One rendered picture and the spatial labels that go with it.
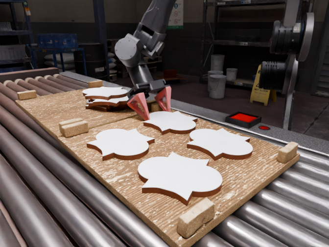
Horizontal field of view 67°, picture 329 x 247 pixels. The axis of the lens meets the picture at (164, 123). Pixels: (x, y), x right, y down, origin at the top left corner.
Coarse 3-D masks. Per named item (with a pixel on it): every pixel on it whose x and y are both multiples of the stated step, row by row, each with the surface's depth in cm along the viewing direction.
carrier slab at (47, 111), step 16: (48, 96) 92; (64, 96) 92; (80, 96) 92; (32, 112) 75; (48, 112) 75; (64, 112) 75; (80, 112) 75; (96, 112) 75; (112, 112) 75; (128, 112) 75; (48, 128) 63
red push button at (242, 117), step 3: (237, 114) 75; (240, 114) 75; (243, 114) 75; (231, 117) 73; (234, 117) 73; (237, 117) 73; (240, 117) 73; (243, 117) 73; (246, 117) 73; (249, 117) 73; (252, 117) 73; (255, 117) 73; (243, 120) 71; (246, 120) 71; (249, 120) 71; (252, 120) 71
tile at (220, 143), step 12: (192, 132) 58; (204, 132) 58; (216, 132) 58; (228, 132) 58; (192, 144) 52; (204, 144) 52; (216, 144) 52; (228, 144) 52; (240, 144) 52; (216, 156) 48; (228, 156) 49; (240, 156) 48
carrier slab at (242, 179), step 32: (96, 128) 63; (128, 128) 63; (224, 128) 63; (96, 160) 48; (128, 160) 48; (224, 160) 48; (256, 160) 48; (128, 192) 39; (224, 192) 39; (256, 192) 41; (160, 224) 33
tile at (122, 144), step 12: (108, 132) 58; (120, 132) 58; (132, 132) 58; (96, 144) 52; (108, 144) 52; (120, 144) 52; (132, 144) 52; (144, 144) 52; (108, 156) 48; (120, 156) 48; (132, 156) 48
